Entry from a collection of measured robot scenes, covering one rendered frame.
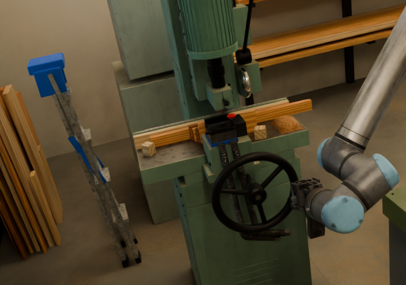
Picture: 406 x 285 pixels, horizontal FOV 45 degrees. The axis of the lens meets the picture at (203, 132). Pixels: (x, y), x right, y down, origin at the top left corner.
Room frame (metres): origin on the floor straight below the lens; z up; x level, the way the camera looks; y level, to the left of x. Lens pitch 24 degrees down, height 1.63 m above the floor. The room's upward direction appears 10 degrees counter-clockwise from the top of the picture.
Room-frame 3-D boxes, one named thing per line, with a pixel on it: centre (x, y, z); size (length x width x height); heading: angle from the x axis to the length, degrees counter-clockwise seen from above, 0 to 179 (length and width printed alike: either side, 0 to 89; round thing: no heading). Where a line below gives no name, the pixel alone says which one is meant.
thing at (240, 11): (1.90, -0.21, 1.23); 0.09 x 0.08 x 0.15; 7
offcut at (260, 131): (1.54, -0.20, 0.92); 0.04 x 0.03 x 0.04; 76
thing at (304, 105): (1.67, -0.12, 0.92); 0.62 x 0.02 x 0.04; 97
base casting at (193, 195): (1.79, -0.07, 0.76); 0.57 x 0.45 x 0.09; 7
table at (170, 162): (1.55, -0.06, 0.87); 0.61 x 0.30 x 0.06; 97
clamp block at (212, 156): (1.47, -0.07, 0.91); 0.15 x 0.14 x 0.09; 97
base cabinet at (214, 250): (1.78, -0.07, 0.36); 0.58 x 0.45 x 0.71; 7
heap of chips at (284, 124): (1.60, -0.30, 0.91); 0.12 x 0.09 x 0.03; 7
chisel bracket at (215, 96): (1.68, -0.09, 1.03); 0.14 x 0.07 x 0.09; 7
